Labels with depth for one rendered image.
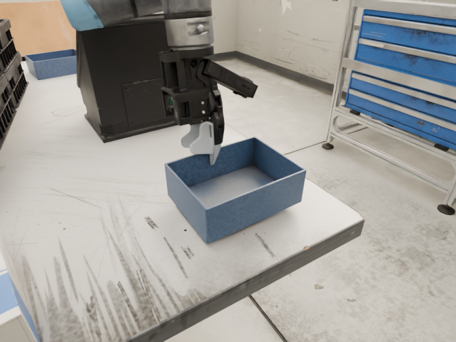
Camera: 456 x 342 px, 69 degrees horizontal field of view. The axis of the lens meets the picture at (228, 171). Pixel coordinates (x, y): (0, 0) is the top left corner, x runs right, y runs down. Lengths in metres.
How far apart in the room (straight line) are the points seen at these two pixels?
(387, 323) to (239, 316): 0.53
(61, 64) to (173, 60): 1.03
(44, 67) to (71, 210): 0.93
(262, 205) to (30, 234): 0.39
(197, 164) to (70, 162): 0.33
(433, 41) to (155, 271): 1.68
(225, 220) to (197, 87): 0.22
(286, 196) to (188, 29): 0.31
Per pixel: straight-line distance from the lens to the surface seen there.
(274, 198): 0.56
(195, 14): 0.54
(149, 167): 0.76
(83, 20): 0.63
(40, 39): 3.76
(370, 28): 2.11
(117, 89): 0.87
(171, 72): 0.56
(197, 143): 0.58
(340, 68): 2.22
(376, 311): 1.43
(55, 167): 0.83
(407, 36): 1.98
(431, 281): 1.63
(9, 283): 0.45
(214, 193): 0.62
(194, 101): 0.55
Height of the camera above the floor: 1.09
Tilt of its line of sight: 32 degrees down
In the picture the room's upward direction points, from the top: straight up
